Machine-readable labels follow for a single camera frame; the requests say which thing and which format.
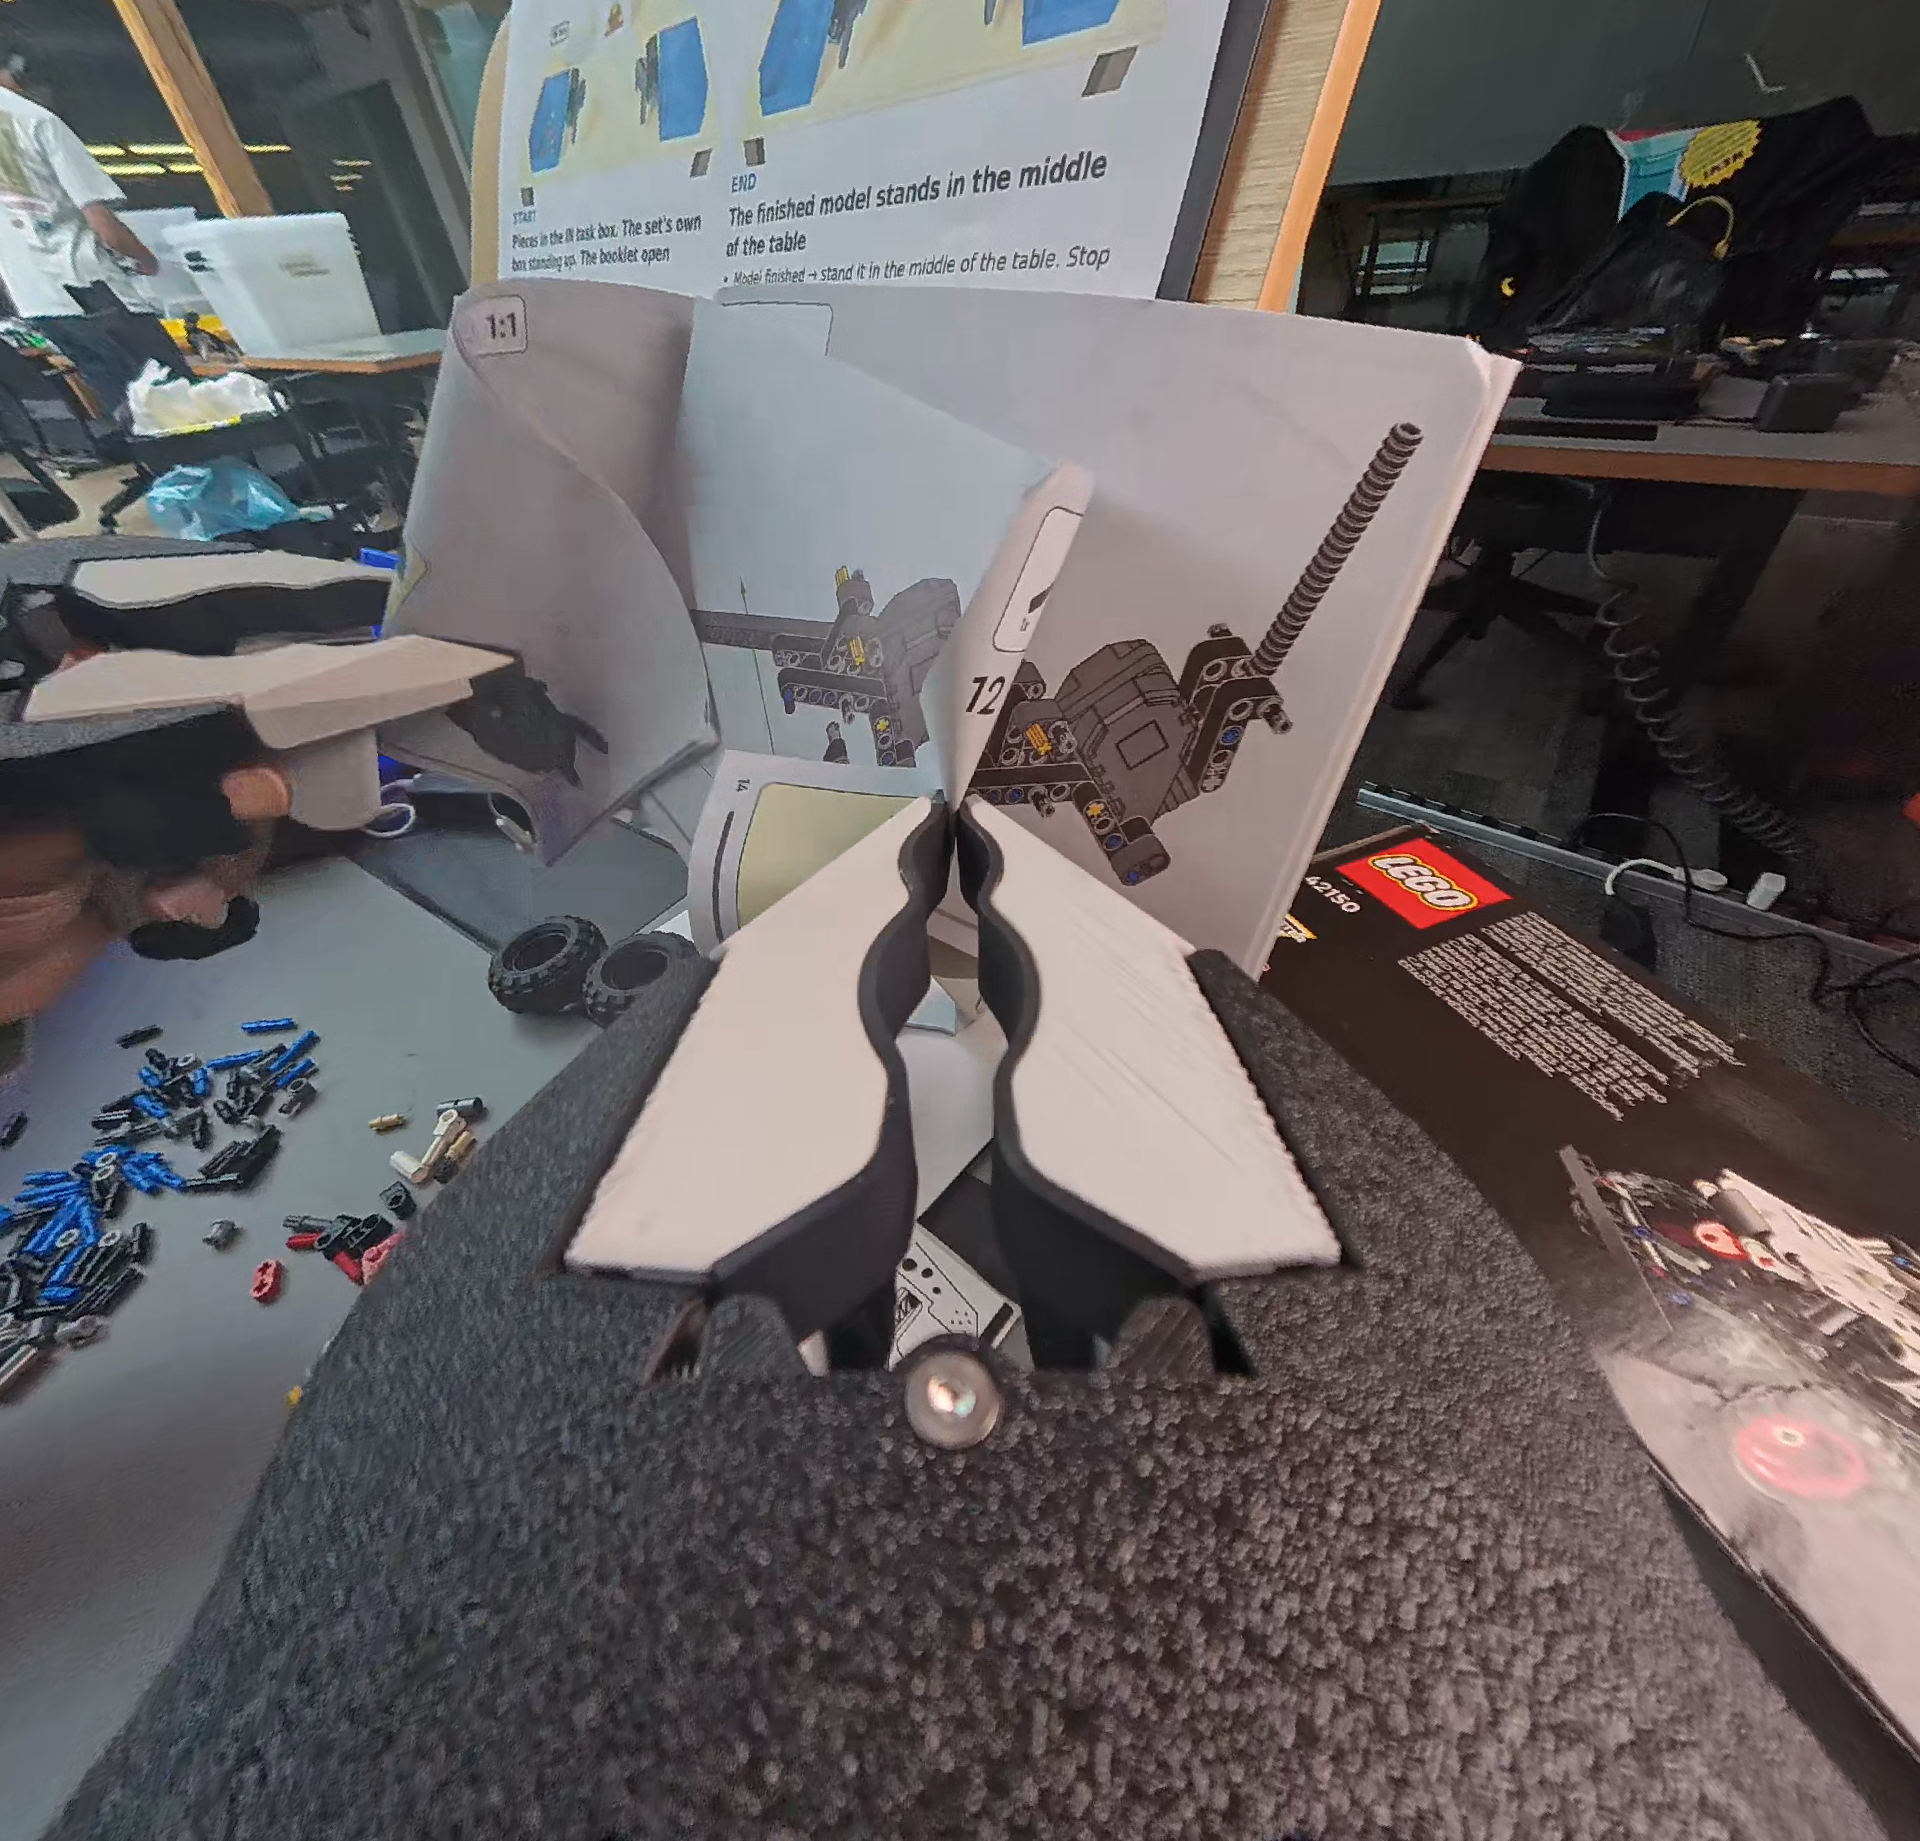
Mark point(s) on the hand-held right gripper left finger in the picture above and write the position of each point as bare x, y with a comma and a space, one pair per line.
748, 1091

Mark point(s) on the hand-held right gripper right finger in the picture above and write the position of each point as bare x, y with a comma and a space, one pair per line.
1153, 1107

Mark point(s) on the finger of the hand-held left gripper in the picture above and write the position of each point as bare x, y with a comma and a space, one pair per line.
226, 574
300, 679

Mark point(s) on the instruction booklet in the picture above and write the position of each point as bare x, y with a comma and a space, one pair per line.
1276, 521

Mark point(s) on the printed task sheet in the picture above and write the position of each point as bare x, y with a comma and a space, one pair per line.
897, 206

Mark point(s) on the person's left hand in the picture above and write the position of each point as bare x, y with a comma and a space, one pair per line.
60, 928

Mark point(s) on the blue plastic bag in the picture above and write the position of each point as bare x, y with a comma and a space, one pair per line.
220, 501

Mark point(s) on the black office chair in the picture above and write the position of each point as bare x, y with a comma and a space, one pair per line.
1515, 582
43, 430

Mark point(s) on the white plastic bag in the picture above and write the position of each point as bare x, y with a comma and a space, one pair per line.
195, 401

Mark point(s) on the grey work table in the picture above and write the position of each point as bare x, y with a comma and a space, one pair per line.
344, 352

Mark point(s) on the dark grey flat panel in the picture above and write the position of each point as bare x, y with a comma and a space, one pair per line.
449, 884

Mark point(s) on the white sticker sheet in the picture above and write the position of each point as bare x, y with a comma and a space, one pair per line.
934, 1293

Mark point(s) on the white plastic storage bin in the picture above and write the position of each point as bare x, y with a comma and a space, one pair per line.
151, 244
270, 283

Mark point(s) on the black toy set box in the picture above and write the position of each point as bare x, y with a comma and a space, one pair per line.
1501, 971

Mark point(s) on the pile of red white pieces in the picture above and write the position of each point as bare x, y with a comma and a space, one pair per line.
344, 1234

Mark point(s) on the wooden pillar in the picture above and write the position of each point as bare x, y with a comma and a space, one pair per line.
166, 57

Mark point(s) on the pile of blue black pins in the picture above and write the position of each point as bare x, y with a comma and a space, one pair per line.
91, 1225

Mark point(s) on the white power adapter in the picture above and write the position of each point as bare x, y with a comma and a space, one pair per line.
1765, 889

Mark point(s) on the grey wood-edged table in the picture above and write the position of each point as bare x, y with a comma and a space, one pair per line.
1724, 442

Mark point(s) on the black backpack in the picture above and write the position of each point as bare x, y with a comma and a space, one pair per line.
1617, 266

